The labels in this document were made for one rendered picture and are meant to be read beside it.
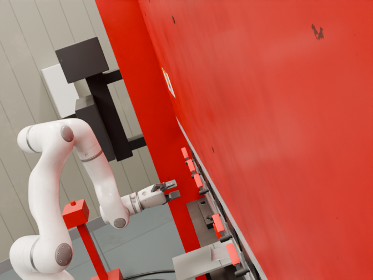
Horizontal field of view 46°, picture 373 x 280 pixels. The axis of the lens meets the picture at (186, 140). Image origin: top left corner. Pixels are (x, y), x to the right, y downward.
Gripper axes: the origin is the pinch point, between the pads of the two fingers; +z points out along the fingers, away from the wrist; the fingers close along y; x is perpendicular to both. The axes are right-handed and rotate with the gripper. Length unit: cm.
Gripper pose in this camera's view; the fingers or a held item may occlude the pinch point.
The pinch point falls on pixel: (175, 189)
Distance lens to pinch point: 182.6
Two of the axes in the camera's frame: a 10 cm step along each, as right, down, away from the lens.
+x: 3.0, 7.7, -5.6
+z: 9.4, -3.3, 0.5
